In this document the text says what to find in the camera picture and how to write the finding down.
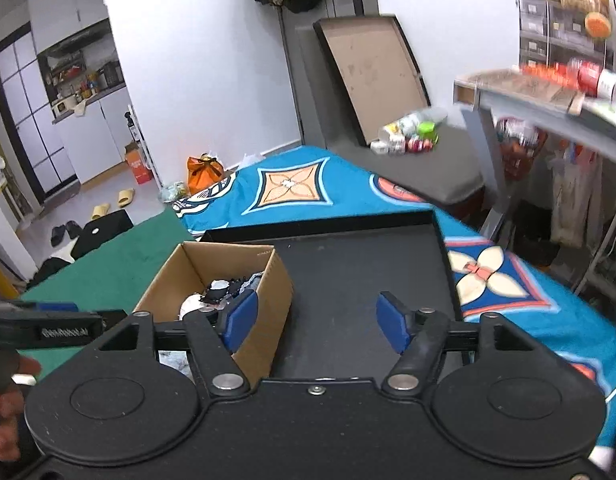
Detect red hanging bag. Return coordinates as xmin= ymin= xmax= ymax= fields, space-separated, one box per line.
xmin=496 ymin=116 xmax=549 ymax=182

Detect clear plastic bag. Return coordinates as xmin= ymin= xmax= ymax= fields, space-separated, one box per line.
xmin=159 ymin=182 xmax=189 ymax=204

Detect pile of snack packets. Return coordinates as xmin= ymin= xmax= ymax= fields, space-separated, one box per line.
xmin=370 ymin=107 xmax=449 ymax=156

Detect grey metal table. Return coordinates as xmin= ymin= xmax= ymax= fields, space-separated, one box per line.
xmin=453 ymin=66 xmax=616 ymax=297

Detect black laptop bag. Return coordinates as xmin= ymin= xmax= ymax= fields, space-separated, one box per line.
xmin=70 ymin=209 xmax=134 ymax=260

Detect row of red packets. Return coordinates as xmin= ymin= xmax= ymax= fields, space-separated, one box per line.
xmin=519 ymin=56 xmax=616 ymax=108

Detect black cloth on floor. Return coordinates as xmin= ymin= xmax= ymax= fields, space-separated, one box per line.
xmin=32 ymin=254 xmax=77 ymax=287

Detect black framed glass door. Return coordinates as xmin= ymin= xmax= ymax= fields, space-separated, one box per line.
xmin=0 ymin=22 xmax=82 ymax=207

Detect black and white soft item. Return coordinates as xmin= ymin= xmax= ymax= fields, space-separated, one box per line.
xmin=202 ymin=273 xmax=249 ymax=307

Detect grey storage drawers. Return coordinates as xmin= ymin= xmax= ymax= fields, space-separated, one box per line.
xmin=516 ymin=0 xmax=614 ymax=70

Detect grey bench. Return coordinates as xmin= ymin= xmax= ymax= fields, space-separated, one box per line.
xmin=372 ymin=122 xmax=486 ymax=207

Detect white kitchen cabinets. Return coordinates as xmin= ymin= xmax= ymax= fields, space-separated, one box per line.
xmin=25 ymin=0 xmax=139 ymax=186

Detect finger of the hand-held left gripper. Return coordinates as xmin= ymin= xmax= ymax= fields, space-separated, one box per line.
xmin=0 ymin=299 xmax=106 ymax=352

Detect large black tray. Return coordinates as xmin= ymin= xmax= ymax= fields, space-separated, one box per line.
xmin=200 ymin=210 xmax=464 ymax=382

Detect pair of black slippers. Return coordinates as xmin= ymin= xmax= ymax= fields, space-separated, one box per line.
xmin=50 ymin=220 xmax=84 ymax=248

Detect brown cardboard box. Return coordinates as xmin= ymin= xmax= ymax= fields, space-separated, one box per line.
xmin=133 ymin=241 xmax=295 ymax=387

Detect orange bag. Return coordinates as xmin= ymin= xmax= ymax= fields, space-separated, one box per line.
xmin=186 ymin=153 xmax=225 ymax=195

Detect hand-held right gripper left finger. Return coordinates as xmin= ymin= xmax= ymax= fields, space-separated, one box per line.
xmin=99 ymin=290 xmax=259 ymax=395

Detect beige hanging bag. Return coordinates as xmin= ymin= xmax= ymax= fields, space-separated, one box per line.
xmin=550 ymin=139 xmax=607 ymax=249

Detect black framed brown board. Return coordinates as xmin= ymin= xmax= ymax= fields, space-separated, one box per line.
xmin=313 ymin=15 xmax=432 ymax=147

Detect person's left hand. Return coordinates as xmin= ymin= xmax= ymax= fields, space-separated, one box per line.
xmin=0 ymin=356 xmax=42 ymax=462

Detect white round soft item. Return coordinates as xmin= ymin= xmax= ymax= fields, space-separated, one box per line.
xmin=179 ymin=293 xmax=209 ymax=320

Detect blue printed blanket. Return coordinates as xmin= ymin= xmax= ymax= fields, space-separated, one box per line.
xmin=175 ymin=145 xmax=616 ymax=453

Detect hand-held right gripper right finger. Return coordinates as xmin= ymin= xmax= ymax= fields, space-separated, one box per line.
xmin=376 ymin=290 xmax=539 ymax=394

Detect orange carton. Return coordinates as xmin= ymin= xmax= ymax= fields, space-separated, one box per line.
xmin=124 ymin=142 xmax=154 ymax=185

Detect white narrow rack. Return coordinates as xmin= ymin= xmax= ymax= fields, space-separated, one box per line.
xmin=125 ymin=104 xmax=162 ymax=189

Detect green velvet cloth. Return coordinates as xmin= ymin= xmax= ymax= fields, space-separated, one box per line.
xmin=20 ymin=207 xmax=197 ymax=382

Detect orange round sponge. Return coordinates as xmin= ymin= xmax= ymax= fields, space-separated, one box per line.
xmin=584 ymin=12 xmax=613 ymax=39

